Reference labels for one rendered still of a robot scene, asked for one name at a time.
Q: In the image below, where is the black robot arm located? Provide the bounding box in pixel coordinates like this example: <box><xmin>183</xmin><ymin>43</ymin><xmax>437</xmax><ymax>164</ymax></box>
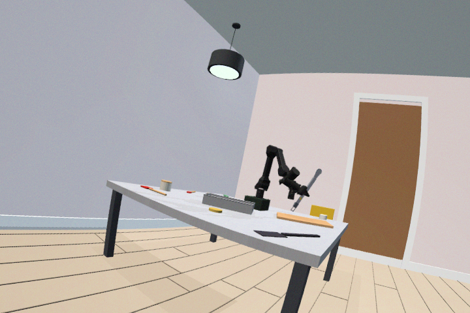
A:
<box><xmin>254</xmin><ymin>145</ymin><xmax>300</xmax><ymax>200</ymax></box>

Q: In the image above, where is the dark grey spatula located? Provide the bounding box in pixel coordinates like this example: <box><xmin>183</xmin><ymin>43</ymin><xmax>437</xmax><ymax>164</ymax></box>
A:
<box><xmin>253</xmin><ymin>230</ymin><xmax>320</xmax><ymax>238</ymax></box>

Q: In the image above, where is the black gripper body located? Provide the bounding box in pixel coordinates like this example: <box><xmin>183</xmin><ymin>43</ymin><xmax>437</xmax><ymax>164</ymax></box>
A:
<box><xmin>288</xmin><ymin>181</ymin><xmax>307</xmax><ymax>196</ymax></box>

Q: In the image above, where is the yellow round disc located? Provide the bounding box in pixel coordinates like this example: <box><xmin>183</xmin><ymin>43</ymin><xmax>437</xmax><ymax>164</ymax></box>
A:
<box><xmin>209</xmin><ymin>207</ymin><xmax>222</xmax><ymax>213</ymax></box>

